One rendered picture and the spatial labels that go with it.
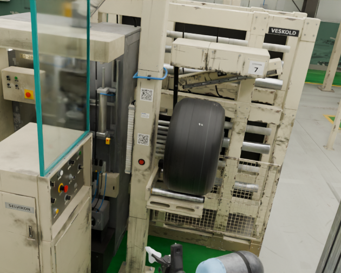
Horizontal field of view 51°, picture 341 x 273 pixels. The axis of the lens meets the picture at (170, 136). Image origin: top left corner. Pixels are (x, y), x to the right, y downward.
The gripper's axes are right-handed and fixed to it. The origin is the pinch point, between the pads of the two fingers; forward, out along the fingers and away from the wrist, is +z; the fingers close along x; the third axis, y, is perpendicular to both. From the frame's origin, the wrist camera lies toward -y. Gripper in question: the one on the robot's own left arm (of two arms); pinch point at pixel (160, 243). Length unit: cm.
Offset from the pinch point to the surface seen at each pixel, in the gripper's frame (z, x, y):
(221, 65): 72, 58, -71
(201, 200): 44, 50, 9
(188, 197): 49, 43, 10
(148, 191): 60, 21, 11
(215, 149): 35, 42, -31
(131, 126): 80, 10, -24
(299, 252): 57, 186, 82
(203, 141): 38, 36, -34
